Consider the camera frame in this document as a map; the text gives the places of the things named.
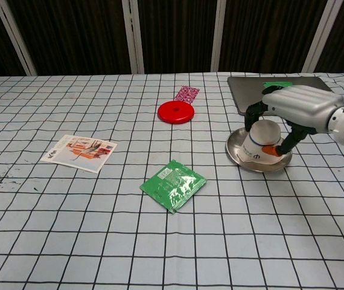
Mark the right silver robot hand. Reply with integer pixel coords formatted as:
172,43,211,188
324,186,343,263
244,84,344,158

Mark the white paper cup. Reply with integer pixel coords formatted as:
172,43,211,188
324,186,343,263
238,120,282,166

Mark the round steel plate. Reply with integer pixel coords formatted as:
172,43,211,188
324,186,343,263
225,126,293,173

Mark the small green foil packet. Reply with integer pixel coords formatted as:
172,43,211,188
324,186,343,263
262,80,293,89

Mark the grey closed laptop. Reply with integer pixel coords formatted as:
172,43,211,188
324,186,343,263
227,76,333,116

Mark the pink patterned sachet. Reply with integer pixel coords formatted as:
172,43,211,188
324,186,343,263
174,85,201,105

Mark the red round disc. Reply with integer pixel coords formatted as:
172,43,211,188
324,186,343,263
157,100,196,125

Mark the large green foil packet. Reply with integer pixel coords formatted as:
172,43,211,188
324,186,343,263
139,159,208,214

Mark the illustrated postcard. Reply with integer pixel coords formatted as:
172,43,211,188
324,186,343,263
40,134,118,173

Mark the light blue checked tablecloth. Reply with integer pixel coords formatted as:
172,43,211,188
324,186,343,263
0,71,344,290

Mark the white metal frame post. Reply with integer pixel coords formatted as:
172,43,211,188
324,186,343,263
0,0,37,76
302,0,338,73
210,0,228,73
121,0,145,74

